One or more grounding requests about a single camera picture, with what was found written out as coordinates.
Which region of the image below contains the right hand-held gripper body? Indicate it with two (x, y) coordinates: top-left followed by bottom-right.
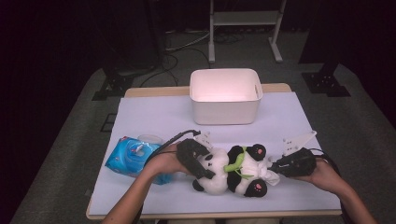
(275, 130), (318, 178)

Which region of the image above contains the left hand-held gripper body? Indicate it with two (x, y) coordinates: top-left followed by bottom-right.
(176, 131), (215, 167)

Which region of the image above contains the panda plush toy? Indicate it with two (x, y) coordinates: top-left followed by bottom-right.
(191, 143), (270, 199)

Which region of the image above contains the white plastic storage box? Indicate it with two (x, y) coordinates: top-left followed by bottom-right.
(189, 67), (263, 126)

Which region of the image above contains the blue wet wipe packet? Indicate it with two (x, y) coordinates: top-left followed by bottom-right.
(105, 133), (174, 186)

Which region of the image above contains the person's left hand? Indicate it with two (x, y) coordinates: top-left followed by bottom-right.
(143, 143), (191, 180)

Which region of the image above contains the person's right hand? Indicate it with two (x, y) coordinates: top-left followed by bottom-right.
(293, 157), (344, 195)

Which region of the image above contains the wooden table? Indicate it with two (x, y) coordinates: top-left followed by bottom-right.
(85, 82), (344, 221)

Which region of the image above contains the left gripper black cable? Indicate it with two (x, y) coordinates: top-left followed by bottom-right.
(144, 129), (202, 166)

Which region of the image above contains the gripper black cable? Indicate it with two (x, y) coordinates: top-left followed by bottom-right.
(307, 147), (354, 224)
(144, 129), (202, 166)

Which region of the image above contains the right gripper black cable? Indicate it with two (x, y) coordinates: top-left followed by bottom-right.
(307, 147), (354, 224)

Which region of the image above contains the black floor cable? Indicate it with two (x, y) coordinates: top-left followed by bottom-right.
(139, 46), (213, 88)

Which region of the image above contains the grey floor cable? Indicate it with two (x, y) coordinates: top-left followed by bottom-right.
(164, 29), (213, 52)

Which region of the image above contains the white metal stand frame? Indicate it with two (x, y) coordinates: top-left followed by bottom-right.
(207, 0), (288, 64)

